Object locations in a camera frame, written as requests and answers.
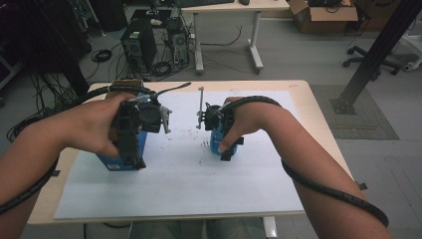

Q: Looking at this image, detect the black metal stand post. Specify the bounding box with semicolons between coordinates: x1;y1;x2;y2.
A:
329;0;422;116

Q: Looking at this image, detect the grey floor mat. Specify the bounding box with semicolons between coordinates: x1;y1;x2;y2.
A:
309;84;401;141

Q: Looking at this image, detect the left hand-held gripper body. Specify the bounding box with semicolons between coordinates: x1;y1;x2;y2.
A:
110;99;173;148

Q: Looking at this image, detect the black office chair base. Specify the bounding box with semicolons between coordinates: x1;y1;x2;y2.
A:
342;45;403;77

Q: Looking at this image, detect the coiled black cable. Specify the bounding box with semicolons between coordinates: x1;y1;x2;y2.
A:
91;48;113;64

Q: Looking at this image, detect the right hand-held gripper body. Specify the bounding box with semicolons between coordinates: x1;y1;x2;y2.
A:
196;103;236;132

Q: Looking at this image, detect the black computer tower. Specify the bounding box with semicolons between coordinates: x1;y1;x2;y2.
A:
119;17;158;76

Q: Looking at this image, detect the white desk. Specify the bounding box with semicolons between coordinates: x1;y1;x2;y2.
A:
180;0;292;76

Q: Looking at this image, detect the black floor cable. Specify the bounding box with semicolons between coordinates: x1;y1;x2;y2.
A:
200;24;244;48

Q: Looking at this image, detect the white table leg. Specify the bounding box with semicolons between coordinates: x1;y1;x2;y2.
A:
262;216;279;239

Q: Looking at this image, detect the blue bottle with white cap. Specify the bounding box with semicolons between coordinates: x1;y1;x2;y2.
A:
209;127;239;157

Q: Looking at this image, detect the grey computer tower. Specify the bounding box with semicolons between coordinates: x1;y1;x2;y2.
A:
165;18;191;66

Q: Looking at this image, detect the tangle of computer cables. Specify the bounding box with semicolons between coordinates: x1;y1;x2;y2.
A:
149;31;197;83

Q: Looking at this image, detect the open cardboard box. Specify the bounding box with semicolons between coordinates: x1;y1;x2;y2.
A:
287;0;360;35

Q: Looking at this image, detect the person's right hand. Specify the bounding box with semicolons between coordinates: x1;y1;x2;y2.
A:
217;97;284;154

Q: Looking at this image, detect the bundle of black cables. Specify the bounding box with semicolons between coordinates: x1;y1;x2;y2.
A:
6;70;88;143

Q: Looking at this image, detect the black keyboard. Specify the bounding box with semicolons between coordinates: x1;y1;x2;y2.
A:
174;0;236;9

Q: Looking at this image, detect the black spiral-wrapped cable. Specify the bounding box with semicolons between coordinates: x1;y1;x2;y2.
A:
0;84;157;215
218;95;390;229

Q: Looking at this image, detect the person's left hand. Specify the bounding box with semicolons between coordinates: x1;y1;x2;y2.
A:
61;92;137;158

